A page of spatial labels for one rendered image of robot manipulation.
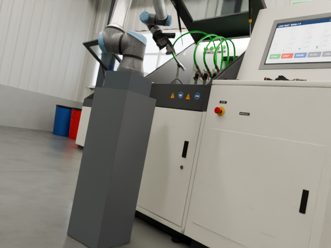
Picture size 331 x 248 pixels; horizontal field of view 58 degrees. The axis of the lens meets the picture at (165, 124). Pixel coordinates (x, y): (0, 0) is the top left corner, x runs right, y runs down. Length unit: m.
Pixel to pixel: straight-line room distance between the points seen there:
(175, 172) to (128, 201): 0.37
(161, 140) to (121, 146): 0.51
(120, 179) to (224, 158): 0.55
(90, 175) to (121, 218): 0.28
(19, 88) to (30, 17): 1.84
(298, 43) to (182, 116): 0.78
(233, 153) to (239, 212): 0.30
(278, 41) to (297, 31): 0.12
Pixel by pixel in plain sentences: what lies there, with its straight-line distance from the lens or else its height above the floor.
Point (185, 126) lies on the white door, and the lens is 1.82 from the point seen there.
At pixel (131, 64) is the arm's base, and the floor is 0.95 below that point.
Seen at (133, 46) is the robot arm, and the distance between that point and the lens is 1.63.
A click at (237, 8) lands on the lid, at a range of 2.33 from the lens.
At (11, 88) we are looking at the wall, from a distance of 8.44.
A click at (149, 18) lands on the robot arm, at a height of 1.38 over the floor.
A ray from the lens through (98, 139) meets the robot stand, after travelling 1.57.
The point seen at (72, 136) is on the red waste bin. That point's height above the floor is 0.08.
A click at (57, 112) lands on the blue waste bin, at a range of 8.11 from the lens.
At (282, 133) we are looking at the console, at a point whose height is 0.73.
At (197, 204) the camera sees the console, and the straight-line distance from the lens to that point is 1.74.
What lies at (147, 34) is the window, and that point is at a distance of 8.25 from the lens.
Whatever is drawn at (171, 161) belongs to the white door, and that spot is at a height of 0.45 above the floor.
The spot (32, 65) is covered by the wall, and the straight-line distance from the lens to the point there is 8.72.
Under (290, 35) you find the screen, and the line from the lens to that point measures 1.96.
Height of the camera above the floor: 0.64
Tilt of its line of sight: 1 degrees up
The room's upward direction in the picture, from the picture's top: 11 degrees clockwise
